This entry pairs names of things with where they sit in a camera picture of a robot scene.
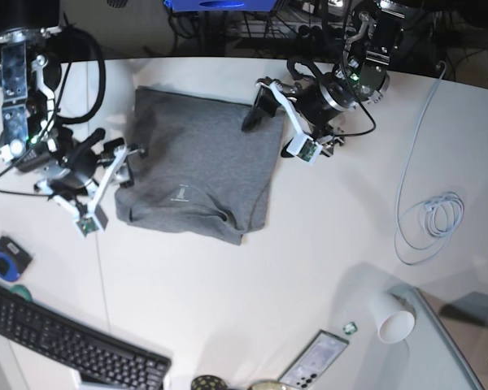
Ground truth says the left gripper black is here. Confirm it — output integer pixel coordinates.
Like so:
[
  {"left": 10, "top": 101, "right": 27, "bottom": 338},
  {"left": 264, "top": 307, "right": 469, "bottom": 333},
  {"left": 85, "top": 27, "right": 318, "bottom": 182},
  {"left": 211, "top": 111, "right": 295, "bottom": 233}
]
[{"left": 241, "top": 60, "right": 355, "bottom": 158}]

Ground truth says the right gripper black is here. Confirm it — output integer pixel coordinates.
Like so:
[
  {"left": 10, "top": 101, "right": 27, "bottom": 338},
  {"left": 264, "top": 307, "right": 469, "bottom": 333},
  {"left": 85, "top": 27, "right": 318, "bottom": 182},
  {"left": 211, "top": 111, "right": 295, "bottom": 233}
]
[{"left": 44, "top": 128, "right": 134, "bottom": 191}]

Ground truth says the grey t-shirt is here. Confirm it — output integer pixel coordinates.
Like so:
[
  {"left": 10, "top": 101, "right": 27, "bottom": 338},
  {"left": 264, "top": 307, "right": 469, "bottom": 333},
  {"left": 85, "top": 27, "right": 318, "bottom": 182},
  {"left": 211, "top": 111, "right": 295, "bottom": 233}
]
[{"left": 115, "top": 88, "right": 284, "bottom": 245}]

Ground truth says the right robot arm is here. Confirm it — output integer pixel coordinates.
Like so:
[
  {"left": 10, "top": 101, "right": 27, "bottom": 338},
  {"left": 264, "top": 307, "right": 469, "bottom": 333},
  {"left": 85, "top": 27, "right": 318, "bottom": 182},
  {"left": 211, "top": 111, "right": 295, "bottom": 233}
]
[{"left": 0, "top": 1, "right": 138, "bottom": 200}]

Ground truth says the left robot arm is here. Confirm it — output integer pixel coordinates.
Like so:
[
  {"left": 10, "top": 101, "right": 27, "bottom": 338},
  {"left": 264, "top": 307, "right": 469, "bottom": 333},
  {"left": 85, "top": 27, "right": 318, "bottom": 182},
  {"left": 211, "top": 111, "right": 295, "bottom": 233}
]
[{"left": 242, "top": 1, "right": 405, "bottom": 163}]

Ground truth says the black power strip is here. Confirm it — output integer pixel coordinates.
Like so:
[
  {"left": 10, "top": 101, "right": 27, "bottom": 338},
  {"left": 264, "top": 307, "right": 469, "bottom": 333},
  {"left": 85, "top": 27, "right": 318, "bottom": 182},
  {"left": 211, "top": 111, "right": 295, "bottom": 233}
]
[{"left": 231, "top": 22, "right": 322, "bottom": 41}]

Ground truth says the blue black tape measure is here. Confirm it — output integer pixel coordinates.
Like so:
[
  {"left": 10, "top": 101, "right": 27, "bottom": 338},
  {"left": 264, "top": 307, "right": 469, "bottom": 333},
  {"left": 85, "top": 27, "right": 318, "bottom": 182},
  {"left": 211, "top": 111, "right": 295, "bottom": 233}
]
[{"left": 0, "top": 236, "right": 33, "bottom": 283}]

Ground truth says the green tape roll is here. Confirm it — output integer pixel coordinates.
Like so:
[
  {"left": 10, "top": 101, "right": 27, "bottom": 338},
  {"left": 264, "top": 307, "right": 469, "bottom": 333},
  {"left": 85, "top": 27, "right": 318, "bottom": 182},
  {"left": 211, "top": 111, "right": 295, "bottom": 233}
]
[{"left": 9, "top": 284, "right": 33, "bottom": 302}]

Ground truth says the blue box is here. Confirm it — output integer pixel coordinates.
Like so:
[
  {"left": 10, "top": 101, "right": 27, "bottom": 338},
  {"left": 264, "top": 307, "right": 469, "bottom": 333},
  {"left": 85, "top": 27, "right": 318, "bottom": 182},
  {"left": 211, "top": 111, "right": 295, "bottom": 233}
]
[{"left": 163, "top": 0, "right": 277, "bottom": 12}]

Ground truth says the black keyboard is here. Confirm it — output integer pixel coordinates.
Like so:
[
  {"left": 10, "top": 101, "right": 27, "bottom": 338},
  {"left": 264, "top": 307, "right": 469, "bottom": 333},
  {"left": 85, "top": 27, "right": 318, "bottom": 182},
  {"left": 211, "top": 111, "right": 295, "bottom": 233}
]
[{"left": 0, "top": 286, "right": 172, "bottom": 389}]

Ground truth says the small green white chip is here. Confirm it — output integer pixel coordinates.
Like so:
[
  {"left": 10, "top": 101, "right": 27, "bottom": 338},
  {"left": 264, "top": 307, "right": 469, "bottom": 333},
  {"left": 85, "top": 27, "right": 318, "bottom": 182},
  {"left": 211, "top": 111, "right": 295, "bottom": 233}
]
[{"left": 342, "top": 321, "right": 358, "bottom": 336}]

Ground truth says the white paper cup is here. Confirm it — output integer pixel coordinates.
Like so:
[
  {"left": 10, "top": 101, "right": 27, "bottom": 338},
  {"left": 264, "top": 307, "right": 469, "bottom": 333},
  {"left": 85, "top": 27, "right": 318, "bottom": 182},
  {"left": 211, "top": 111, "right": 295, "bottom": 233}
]
[{"left": 369, "top": 292, "right": 416, "bottom": 345}]

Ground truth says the black gold dotted lid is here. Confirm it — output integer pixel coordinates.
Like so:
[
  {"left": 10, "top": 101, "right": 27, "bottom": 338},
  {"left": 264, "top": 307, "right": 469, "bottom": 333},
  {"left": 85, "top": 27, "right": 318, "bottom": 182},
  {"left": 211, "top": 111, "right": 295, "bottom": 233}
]
[{"left": 190, "top": 375, "right": 229, "bottom": 390}]

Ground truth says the smartphone clear case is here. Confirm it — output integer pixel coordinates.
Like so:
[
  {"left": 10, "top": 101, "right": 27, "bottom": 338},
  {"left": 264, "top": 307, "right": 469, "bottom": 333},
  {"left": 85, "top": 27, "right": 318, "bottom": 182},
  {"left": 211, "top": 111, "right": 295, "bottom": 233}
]
[{"left": 278, "top": 330, "right": 349, "bottom": 389}]

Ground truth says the gold round tin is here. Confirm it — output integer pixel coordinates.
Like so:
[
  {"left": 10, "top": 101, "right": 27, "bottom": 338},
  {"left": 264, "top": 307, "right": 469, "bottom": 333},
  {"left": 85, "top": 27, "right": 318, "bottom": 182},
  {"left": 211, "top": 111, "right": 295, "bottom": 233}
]
[{"left": 248, "top": 379, "right": 287, "bottom": 390}]

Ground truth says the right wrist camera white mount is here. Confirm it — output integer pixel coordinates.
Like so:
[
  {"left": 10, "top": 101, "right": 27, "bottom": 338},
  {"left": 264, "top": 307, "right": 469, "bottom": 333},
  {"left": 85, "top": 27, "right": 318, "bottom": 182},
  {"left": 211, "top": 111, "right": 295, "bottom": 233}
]
[{"left": 34, "top": 137, "right": 147, "bottom": 237}]

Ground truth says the white coiled cable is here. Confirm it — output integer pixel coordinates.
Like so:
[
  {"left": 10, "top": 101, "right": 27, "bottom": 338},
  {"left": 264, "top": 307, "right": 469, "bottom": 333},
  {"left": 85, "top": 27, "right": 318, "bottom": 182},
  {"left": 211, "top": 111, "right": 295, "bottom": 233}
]
[{"left": 393, "top": 60, "right": 464, "bottom": 267}]

